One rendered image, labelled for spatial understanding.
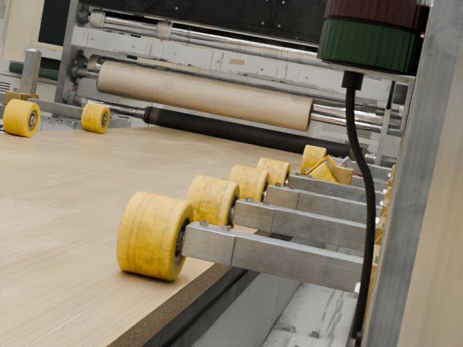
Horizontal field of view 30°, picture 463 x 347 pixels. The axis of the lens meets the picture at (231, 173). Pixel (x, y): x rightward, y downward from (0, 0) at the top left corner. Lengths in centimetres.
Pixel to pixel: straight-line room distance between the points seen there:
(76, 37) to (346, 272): 258
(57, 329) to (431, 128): 45
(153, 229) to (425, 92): 58
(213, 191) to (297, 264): 27
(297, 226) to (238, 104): 208
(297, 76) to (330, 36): 259
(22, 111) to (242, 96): 130
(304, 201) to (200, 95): 187
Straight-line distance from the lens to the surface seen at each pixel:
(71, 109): 247
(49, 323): 67
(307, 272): 82
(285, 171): 155
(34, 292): 75
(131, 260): 83
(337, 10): 51
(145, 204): 83
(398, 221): 26
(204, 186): 107
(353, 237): 106
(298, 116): 309
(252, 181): 130
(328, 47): 51
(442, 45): 26
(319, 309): 207
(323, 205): 131
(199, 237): 83
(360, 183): 181
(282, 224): 107
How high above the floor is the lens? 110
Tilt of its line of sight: 6 degrees down
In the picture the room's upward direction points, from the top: 10 degrees clockwise
